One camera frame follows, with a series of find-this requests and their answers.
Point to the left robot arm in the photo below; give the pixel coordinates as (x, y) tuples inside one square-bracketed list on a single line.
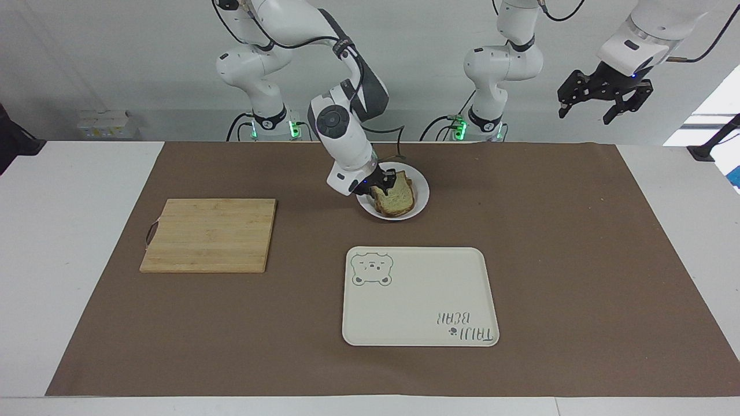
[(502, 63)]

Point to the black stand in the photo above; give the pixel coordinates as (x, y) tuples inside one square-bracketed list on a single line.
[(14, 141), (714, 141)]

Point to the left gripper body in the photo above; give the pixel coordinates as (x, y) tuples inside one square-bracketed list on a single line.
[(620, 77)]

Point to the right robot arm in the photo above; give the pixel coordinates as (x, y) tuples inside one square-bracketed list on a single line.
[(347, 147)]

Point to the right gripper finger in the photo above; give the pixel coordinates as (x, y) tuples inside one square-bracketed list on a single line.
[(391, 177)]

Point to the bread slice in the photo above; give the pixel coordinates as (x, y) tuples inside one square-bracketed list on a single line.
[(396, 200)]

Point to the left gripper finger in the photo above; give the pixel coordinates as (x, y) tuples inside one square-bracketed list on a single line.
[(578, 89), (630, 101)]

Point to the cream tray with bear print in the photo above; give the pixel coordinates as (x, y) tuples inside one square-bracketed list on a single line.
[(419, 297)]

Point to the wooden cutting board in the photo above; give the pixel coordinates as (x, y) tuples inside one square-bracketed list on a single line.
[(211, 234)]

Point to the white round plate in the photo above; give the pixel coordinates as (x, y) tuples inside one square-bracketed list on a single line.
[(421, 193)]

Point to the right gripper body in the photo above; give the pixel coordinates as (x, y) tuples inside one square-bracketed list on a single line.
[(374, 177)]

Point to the white box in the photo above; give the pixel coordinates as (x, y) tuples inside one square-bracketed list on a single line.
[(107, 124)]

